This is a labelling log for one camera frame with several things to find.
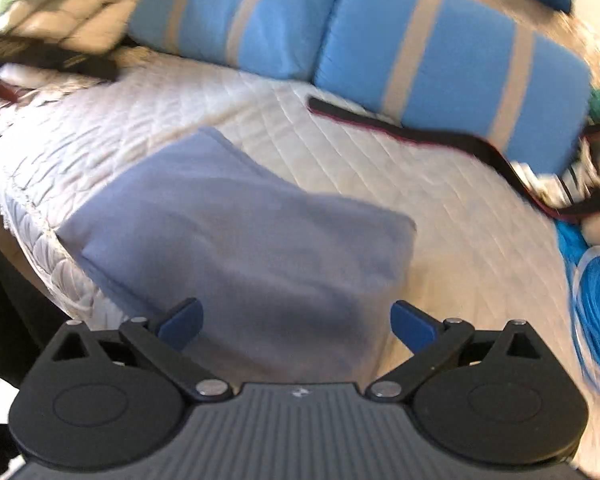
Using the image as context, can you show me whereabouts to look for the white cloth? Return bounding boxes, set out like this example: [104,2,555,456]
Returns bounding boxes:
[512,162,571,206]

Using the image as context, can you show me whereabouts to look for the blue-grey sweatpants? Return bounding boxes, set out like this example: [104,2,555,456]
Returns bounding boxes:
[55,126,417,386]

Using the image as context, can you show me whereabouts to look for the beige comforter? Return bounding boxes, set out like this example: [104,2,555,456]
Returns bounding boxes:
[0,0,141,56]

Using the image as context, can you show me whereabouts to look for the white cable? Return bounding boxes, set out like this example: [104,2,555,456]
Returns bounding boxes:
[570,245,600,376]

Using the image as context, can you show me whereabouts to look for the blue cable coil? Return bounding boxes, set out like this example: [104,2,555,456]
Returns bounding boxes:
[555,220,600,406]

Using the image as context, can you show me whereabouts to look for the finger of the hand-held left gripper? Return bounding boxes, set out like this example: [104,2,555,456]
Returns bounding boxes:
[40,46,122,82]

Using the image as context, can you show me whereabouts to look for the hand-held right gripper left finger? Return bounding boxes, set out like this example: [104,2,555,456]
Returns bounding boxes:
[50,297,233,403]

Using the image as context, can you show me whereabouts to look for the black strap with red edge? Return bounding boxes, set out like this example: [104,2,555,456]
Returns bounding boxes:
[307,96,600,223]

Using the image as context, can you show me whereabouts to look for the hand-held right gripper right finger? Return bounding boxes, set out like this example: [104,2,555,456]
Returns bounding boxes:
[365,300,543,403]

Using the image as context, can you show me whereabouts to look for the blue pillow with grey stripes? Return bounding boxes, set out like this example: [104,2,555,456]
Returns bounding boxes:
[312,0,593,176]
[127,0,348,81]

